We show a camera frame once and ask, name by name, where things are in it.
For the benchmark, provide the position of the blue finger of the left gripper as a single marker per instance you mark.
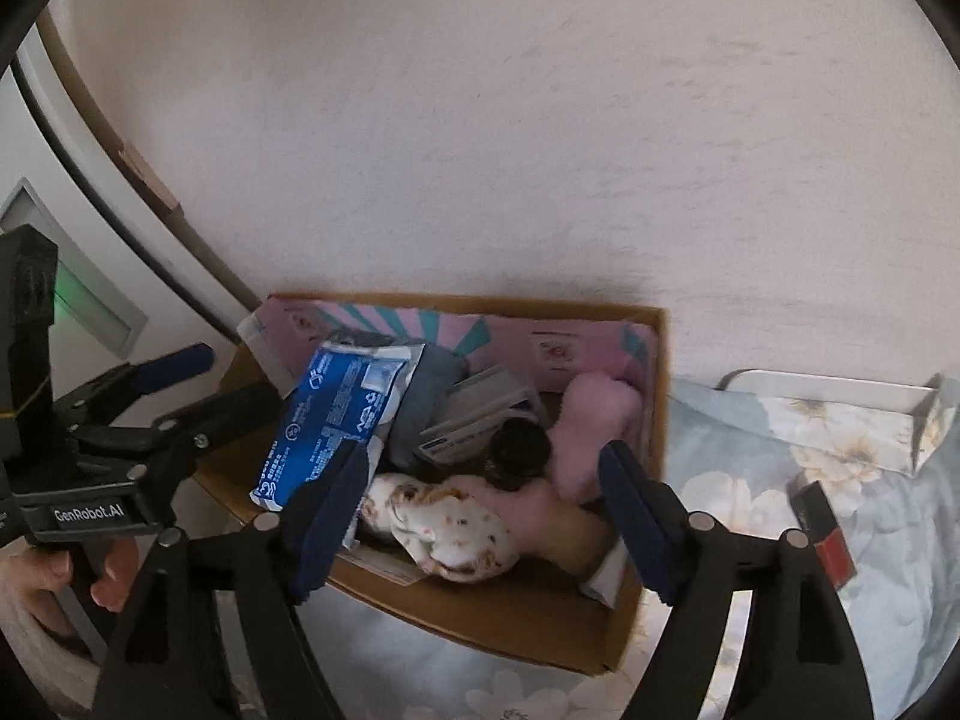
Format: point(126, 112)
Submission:
point(157, 374)

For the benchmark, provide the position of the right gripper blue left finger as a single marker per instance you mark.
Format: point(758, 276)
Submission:
point(316, 519)

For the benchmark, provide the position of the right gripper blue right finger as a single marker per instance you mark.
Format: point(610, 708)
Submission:
point(649, 518)

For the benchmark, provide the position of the pink fluffy sock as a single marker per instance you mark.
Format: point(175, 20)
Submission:
point(595, 410)
point(544, 525)

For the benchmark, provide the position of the black KANS cream jar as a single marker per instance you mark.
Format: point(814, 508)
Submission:
point(518, 453)

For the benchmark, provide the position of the white patterned sock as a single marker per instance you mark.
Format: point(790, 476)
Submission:
point(446, 533)

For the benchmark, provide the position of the blue wet wipes pack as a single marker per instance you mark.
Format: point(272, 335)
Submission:
point(348, 394)

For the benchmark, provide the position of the clear dental floss box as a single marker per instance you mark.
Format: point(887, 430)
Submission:
point(473, 411)

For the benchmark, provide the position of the dark red lipstick tube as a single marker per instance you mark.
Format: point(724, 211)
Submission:
point(818, 521)

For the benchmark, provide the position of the dark grey fluffy cloth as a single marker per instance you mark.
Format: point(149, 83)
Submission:
point(437, 371)

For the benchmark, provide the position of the white fluffy sleeve forearm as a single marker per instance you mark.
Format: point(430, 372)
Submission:
point(49, 651)

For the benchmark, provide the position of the person left hand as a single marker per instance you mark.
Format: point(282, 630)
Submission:
point(36, 577)

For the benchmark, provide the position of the cardboard box with pink flaps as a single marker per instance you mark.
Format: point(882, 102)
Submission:
point(534, 612)

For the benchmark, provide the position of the white table tray edge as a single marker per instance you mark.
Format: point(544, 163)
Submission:
point(863, 393)

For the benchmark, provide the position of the floral grey blue cloth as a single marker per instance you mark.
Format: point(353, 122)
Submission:
point(760, 632)

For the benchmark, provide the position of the white door with handle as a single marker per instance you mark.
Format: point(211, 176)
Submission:
point(113, 303)

